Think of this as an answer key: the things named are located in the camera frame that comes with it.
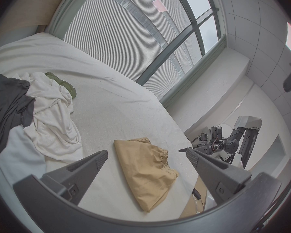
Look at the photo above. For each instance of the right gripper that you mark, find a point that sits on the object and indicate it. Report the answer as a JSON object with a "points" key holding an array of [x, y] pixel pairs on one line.
{"points": [[206, 149]]}

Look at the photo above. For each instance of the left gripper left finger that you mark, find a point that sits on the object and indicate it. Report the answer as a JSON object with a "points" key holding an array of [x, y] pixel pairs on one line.
{"points": [[72, 181]]}

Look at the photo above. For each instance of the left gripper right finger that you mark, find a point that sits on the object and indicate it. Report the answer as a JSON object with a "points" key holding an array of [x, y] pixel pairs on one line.
{"points": [[215, 178]]}

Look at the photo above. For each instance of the tan shorts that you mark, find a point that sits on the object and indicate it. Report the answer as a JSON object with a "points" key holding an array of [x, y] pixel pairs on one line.
{"points": [[145, 173]]}

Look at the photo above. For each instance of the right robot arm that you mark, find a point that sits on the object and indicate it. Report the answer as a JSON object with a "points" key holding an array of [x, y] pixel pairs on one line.
{"points": [[247, 122]]}

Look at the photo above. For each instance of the bed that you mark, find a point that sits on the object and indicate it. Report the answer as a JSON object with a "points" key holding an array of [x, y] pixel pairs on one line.
{"points": [[111, 101]]}

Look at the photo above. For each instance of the black power adapter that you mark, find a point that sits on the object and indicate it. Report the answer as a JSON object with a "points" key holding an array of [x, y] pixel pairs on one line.
{"points": [[197, 193]]}

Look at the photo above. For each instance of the white garment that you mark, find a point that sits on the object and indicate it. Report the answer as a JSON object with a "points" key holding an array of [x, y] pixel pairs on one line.
{"points": [[53, 130]]}

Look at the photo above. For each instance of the pale grey garment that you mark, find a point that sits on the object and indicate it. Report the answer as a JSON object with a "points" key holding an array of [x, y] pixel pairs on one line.
{"points": [[19, 149]]}

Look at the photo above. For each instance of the green garment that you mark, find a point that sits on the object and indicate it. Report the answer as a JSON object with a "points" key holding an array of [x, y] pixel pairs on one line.
{"points": [[65, 86]]}

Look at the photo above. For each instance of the black garment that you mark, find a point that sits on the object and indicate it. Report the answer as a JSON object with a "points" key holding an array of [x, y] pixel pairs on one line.
{"points": [[7, 105]]}

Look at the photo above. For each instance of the window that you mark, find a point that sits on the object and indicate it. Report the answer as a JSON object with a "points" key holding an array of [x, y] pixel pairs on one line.
{"points": [[123, 33]]}

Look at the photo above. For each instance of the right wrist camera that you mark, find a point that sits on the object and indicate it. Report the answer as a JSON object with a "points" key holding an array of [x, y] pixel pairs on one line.
{"points": [[203, 137]]}

